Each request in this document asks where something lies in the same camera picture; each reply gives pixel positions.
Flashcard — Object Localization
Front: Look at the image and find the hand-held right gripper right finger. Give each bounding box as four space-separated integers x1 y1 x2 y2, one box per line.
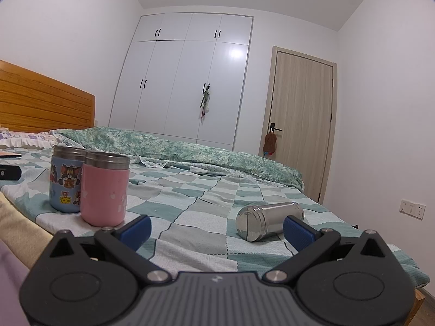
264 215 389 284

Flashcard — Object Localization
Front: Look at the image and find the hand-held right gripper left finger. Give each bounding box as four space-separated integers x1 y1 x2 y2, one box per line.
46 215 173 284

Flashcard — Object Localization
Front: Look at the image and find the silver steel cup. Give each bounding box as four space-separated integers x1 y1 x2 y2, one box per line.
236 201 305 242

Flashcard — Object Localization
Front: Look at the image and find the pink cup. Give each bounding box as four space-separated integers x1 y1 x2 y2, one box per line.
80 150 131 227

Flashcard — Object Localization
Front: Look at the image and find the blue cartoon cup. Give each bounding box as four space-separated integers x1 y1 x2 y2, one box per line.
49 145 89 213

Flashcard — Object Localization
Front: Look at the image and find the brown hanging bag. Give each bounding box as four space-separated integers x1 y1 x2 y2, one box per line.
263 132 278 159

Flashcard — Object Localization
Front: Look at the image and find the green floral quilt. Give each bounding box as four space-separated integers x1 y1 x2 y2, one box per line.
58 126 304 189

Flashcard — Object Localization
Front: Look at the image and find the light wooden door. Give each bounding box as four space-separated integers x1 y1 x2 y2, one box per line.
263 45 338 206

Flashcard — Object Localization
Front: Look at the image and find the beige blanket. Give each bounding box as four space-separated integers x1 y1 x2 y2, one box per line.
0 193 55 276

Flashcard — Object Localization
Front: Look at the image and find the purple cloth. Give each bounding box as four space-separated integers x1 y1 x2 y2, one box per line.
0 239 32 326

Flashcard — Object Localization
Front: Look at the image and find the ruffled floral pillow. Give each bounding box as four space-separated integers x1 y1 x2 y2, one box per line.
0 129 73 151

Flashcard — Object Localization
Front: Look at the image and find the black box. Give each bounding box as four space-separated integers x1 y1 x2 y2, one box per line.
0 164 22 181

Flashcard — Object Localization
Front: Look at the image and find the white wardrobe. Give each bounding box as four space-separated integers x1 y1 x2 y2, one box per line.
109 13 254 152

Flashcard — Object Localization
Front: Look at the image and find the wooden headboard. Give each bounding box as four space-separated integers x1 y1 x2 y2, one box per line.
0 59 96 133

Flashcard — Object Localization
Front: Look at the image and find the white wall socket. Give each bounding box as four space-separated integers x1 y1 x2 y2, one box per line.
399 198 427 219

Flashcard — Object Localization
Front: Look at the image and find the wooden bed side rail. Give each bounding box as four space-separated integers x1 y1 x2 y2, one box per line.
403 287 426 326

